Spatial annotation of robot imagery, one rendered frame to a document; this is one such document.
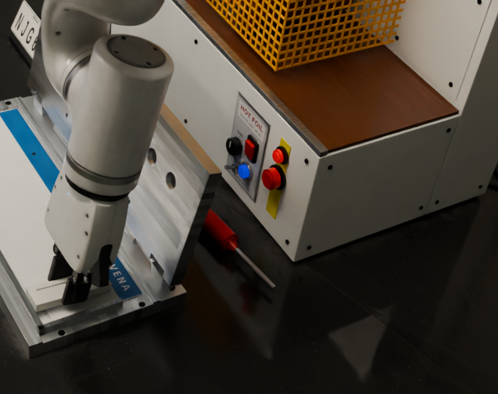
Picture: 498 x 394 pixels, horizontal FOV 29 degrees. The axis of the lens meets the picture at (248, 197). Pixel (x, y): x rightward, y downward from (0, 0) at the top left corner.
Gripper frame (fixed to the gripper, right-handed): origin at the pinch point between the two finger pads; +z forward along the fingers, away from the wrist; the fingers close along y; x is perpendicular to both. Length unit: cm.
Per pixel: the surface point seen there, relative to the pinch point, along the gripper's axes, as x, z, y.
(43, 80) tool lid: 10.5, -5.0, -34.1
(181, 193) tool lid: 11.4, -12.2, 0.8
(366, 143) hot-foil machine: 32.9, -21.2, 5.9
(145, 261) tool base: 11.4, 0.6, -1.2
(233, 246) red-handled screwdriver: 23.0, -1.6, 0.9
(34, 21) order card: 17, -4, -52
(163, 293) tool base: 10.8, 0.7, 4.5
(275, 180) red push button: 25.9, -12.2, 0.7
